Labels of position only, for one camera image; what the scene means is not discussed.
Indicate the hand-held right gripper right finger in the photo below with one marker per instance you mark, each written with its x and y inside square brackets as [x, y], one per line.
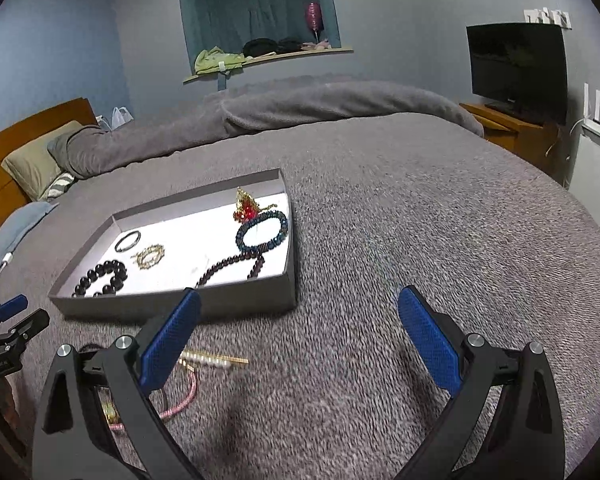
[430, 342]

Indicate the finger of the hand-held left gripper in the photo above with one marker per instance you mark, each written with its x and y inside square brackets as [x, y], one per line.
[11, 305]
[30, 324]

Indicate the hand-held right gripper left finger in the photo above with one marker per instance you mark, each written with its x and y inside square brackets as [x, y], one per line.
[172, 340]

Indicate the pearl hair clip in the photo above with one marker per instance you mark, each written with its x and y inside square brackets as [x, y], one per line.
[215, 360]

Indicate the round rhinestone hair clip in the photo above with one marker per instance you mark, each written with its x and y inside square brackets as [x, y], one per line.
[140, 260]

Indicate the grey cardboard box tray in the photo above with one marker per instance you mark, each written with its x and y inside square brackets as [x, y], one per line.
[180, 240]

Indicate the thin dark bangle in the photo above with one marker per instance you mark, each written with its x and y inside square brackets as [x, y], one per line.
[120, 247]

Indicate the red and gold ornament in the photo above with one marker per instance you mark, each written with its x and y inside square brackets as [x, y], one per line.
[247, 210]

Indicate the white charger plug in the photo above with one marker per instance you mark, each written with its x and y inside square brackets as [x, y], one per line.
[6, 258]

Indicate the light blue blanket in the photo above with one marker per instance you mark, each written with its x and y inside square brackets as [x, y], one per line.
[10, 235]

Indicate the striped pillow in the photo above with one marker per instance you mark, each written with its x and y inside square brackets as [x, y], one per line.
[57, 187]

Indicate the grey knitted bed blanket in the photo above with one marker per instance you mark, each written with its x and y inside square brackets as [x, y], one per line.
[380, 210]

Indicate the olive pillow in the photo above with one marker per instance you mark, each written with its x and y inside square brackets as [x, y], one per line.
[30, 160]

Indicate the wooden headboard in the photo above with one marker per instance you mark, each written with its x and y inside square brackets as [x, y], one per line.
[10, 145]

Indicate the white plastic bag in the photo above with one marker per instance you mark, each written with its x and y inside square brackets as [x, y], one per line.
[121, 119]

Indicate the wooden television stand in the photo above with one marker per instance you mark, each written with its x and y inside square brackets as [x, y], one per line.
[520, 135]

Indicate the grey duvet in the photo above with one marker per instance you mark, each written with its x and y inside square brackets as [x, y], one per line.
[280, 110]

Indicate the green cloth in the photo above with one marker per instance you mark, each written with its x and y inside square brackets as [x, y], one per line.
[215, 60]

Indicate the black television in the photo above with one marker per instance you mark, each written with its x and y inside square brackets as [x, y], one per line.
[515, 70]

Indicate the black cloth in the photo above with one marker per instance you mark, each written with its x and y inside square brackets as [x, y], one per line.
[260, 47]
[290, 45]

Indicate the wooden window sill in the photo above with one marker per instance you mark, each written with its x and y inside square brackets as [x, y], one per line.
[290, 57]

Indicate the pale pink trinkets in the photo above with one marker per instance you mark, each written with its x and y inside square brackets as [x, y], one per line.
[320, 46]

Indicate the teal curtain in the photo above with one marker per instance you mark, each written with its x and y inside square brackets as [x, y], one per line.
[250, 5]

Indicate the pink wine glass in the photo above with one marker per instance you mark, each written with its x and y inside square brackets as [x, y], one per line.
[314, 15]

